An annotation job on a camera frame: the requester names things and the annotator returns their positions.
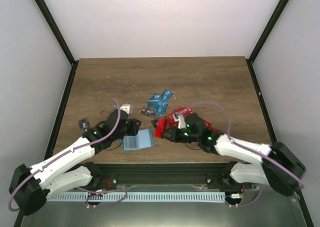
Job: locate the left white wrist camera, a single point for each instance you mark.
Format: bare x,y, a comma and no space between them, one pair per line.
128,108

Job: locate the grey metal tray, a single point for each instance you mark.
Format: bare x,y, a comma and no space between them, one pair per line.
269,210

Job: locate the red VIP card far right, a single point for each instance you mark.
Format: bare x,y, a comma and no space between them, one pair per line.
210,127

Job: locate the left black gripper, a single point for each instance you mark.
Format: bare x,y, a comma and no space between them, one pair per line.
134,130

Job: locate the left black frame post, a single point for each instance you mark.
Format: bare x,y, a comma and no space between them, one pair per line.
46,13

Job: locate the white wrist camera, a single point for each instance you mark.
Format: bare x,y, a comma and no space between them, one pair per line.
128,108
180,120

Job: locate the teal leather card holder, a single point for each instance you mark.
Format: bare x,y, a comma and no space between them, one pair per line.
143,140

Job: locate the light blue slotted cable duct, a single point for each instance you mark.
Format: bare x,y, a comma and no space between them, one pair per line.
199,197

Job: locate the blue card lower pile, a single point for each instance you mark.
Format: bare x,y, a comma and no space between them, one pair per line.
160,108

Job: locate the red VIP card centre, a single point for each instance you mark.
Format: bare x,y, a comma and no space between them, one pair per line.
161,125

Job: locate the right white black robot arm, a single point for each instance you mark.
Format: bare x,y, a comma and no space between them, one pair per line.
273,165

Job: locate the black card beside blue pile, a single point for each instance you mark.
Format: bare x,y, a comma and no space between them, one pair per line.
149,111

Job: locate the right black frame post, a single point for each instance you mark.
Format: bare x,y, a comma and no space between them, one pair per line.
277,12

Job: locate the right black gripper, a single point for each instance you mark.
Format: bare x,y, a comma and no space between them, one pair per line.
173,137

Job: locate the black frame post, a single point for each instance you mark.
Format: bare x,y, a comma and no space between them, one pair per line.
277,12
46,13

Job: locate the black card near holder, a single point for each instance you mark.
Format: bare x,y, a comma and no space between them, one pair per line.
155,122

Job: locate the black aluminium front rail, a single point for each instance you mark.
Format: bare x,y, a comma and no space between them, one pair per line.
109,176

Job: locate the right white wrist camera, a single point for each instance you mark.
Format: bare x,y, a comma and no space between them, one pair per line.
180,120

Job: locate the blue card with stripe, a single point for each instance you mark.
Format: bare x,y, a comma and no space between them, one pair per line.
155,100

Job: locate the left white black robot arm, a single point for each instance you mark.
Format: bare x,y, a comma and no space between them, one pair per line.
31,187

